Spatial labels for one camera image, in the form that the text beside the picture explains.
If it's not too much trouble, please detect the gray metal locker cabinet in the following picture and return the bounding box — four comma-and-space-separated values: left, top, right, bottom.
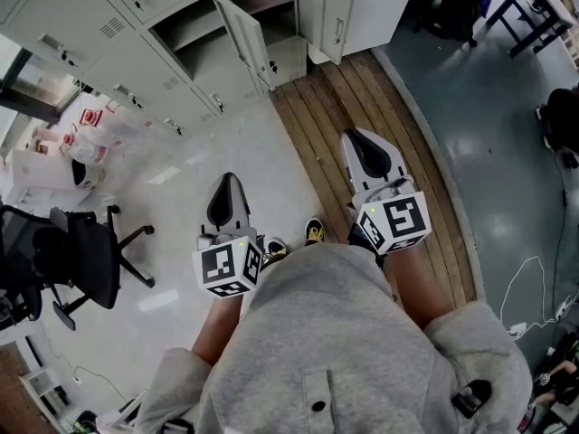
0, 0, 318, 137

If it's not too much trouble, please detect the wrapped pack of water bottles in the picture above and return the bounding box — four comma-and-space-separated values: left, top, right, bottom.
60, 99, 153, 167

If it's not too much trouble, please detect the person's left forearm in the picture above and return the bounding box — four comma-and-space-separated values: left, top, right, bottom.
191, 287, 255, 366

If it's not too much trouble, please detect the person's black yellow shoe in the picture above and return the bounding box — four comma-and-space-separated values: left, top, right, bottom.
263, 237, 290, 264
303, 217, 327, 248

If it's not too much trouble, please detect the wide gray locker door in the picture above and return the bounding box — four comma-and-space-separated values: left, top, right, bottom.
296, 0, 415, 66

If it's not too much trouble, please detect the white cable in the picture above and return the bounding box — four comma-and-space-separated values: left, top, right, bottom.
498, 254, 579, 334

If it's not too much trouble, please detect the black clip-on device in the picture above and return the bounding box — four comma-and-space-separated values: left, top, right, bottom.
451, 379, 494, 420

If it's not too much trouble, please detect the white low cabinet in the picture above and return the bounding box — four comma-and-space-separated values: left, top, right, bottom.
0, 146, 97, 208

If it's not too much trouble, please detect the narrow gray locker door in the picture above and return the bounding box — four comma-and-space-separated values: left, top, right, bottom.
211, 0, 278, 93

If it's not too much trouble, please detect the person's gray hoodie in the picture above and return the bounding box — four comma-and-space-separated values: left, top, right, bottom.
134, 241, 535, 434

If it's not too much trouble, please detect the person's left black yellow shoe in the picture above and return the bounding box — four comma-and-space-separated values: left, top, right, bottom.
263, 237, 290, 264

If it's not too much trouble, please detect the black office chair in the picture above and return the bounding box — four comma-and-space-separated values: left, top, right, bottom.
0, 203, 157, 333

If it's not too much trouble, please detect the black frame table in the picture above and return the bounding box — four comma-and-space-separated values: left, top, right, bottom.
471, 0, 576, 59

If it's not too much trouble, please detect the person's right black yellow shoe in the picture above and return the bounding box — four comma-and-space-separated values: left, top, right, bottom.
303, 217, 327, 248

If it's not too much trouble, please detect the white shelf unit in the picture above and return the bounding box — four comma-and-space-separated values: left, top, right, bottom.
17, 363, 71, 427

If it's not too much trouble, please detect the person's right forearm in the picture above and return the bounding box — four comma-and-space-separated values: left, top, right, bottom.
383, 244, 456, 332

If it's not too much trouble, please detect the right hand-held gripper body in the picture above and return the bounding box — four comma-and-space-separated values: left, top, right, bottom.
346, 174, 432, 257

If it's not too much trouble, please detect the white round bin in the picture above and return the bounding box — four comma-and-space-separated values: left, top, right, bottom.
71, 158, 100, 190

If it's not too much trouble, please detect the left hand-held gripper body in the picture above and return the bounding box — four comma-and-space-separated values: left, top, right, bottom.
191, 226, 266, 299

